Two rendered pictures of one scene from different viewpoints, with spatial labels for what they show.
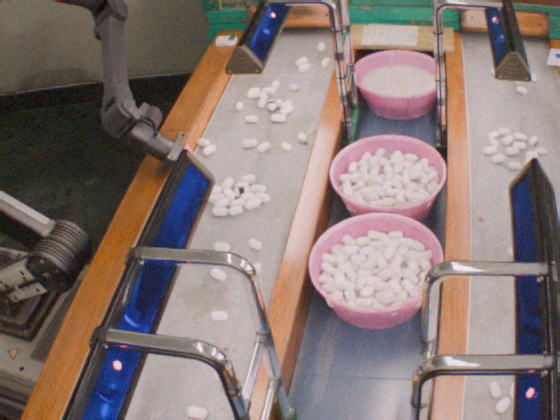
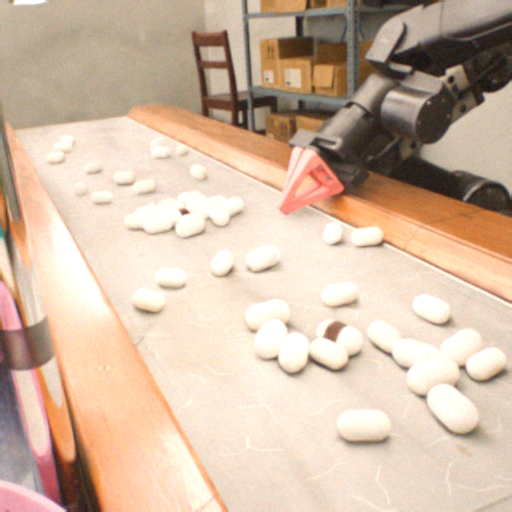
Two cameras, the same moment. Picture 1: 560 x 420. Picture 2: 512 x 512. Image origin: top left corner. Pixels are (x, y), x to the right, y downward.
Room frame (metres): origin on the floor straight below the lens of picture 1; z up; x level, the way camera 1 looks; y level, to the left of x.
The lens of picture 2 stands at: (1.86, -0.33, 0.98)
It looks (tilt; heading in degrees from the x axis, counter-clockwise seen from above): 22 degrees down; 139
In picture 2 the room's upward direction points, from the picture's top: 4 degrees counter-clockwise
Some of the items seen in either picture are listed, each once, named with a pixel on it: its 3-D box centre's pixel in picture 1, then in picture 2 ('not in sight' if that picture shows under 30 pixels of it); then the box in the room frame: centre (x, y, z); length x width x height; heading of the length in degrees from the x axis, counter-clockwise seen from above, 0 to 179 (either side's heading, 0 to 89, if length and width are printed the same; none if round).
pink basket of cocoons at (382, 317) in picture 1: (377, 275); not in sight; (0.96, -0.17, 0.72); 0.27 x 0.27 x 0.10
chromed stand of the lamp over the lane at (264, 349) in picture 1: (208, 390); not in sight; (0.62, 0.15, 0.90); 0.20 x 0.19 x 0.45; 162
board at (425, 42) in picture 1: (401, 37); not in sight; (1.86, -0.46, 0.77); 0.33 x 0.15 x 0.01; 72
